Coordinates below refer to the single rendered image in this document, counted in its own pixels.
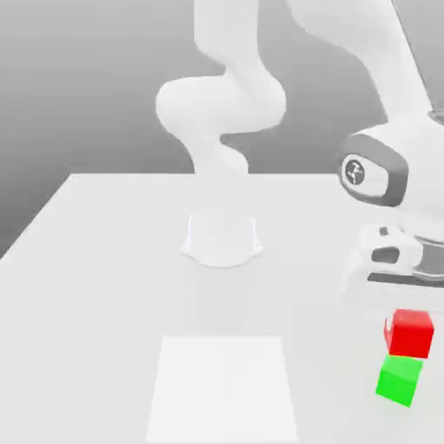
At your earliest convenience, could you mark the small red cube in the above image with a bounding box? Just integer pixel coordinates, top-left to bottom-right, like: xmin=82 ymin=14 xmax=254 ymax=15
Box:
xmin=383 ymin=308 xmax=435 ymax=360

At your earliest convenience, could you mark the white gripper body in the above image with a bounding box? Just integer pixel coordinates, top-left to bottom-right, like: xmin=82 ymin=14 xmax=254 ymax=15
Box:
xmin=341 ymin=250 xmax=444 ymax=312

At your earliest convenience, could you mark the small green cube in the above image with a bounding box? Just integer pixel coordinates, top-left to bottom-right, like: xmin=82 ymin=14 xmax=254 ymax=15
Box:
xmin=375 ymin=354 xmax=425 ymax=408

